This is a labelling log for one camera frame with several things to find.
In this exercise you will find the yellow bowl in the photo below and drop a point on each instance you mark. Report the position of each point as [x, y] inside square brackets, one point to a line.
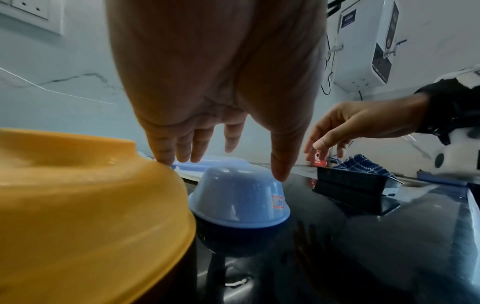
[75, 225]

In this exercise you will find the black plastic tray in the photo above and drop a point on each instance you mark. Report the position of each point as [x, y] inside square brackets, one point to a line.
[349, 181]

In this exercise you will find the small lavender bowl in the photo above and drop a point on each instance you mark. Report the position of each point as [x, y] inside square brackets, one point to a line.
[236, 199]

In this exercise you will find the lavender plate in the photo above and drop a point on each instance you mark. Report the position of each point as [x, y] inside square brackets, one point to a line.
[199, 167]

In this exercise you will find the white wall water purifier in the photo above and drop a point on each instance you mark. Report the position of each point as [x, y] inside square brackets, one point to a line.
[360, 44]

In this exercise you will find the red bear cup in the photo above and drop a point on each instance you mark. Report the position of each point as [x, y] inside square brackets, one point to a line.
[320, 159]

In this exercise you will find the person's right hand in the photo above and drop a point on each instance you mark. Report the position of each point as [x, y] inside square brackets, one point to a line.
[367, 119]

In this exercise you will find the person's left hand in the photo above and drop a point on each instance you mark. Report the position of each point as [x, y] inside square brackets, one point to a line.
[217, 59]

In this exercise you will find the right wrist marker band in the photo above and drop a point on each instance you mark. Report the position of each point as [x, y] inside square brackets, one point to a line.
[450, 107]

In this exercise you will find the blue striped cloth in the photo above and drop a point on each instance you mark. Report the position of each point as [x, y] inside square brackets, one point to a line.
[361, 164]

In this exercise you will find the steel sink drainboard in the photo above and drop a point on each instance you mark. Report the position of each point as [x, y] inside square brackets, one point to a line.
[412, 191]

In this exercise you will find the white wall socket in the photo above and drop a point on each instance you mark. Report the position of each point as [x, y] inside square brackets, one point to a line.
[30, 12]

